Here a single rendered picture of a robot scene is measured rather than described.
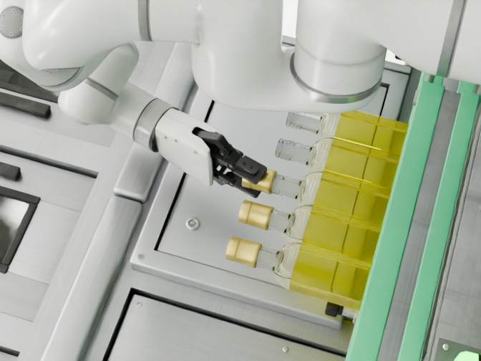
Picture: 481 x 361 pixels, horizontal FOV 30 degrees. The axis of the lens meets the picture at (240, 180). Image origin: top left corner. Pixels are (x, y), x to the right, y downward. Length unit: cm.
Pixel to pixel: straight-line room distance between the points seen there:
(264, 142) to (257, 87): 56
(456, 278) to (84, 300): 58
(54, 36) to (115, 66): 39
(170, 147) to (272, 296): 27
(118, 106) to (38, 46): 44
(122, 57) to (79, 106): 9
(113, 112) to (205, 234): 24
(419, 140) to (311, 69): 32
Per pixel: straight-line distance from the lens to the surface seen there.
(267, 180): 129
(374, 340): 108
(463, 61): 87
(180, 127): 130
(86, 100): 129
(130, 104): 134
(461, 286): 111
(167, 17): 88
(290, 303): 136
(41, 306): 143
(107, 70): 129
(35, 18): 95
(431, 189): 118
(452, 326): 109
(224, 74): 92
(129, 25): 89
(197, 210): 143
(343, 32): 87
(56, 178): 154
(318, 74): 92
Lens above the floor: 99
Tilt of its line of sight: 8 degrees up
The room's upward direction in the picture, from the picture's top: 75 degrees counter-clockwise
